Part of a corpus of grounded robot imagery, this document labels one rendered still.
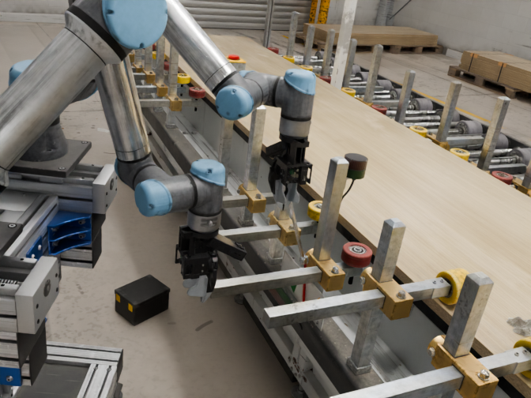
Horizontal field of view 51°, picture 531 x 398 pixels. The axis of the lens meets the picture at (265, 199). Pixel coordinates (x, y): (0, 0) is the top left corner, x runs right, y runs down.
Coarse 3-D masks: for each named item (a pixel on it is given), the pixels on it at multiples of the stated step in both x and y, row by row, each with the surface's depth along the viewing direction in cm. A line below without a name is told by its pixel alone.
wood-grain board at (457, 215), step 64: (256, 64) 339; (320, 128) 242; (384, 128) 254; (320, 192) 182; (384, 192) 189; (448, 192) 195; (512, 192) 203; (448, 256) 154; (512, 256) 159; (448, 320) 130; (512, 384) 115
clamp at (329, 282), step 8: (312, 256) 151; (312, 264) 151; (320, 264) 148; (328, 264) 149; (336, 264) 149; (328, 272) 145; (344, 272) 146; (328, 280) 144; (336, 280) 145; (344, 280) 146; (328, 288) 145; (336, 288) 146
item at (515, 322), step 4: (508, 320) 130; (512, 320) 129; (516, 320) 128; (520, 320) 128; (524, 320) 129; (528, 320) 129; (508, 324) 129; (512, 324) 128; (516, 324) 128; (520, 324) 128; (524, 324) 128; (528, 324) 127; (516, 328) 127; (520, 328) 127; (524, 328) 126; (528, 328) 127; (516, 332) 126; (520, 332) 126; (524, 332) 125; (528, 332) 125
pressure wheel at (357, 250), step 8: (344, 248) 150; (352, 248) 151; (360, 248) 152; (368, 248) 151; (344, 256) 149; (352, 256) 147; (360, 256) 147; (368, 256) 148; (352, 264) 148; (360, 264) 148; (368, 264) 149; (352, 280) 154
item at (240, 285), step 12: (252, 276) 141; (264, 276) 141; (276, 276) 142; (288, 276) 143; (300, 276) 144; (312, 276) 146; (348, 276) 151; (216, 288) 135; (228, 288) 136; (240, 288) 138; (252, 288) 139; (264, 288) 141
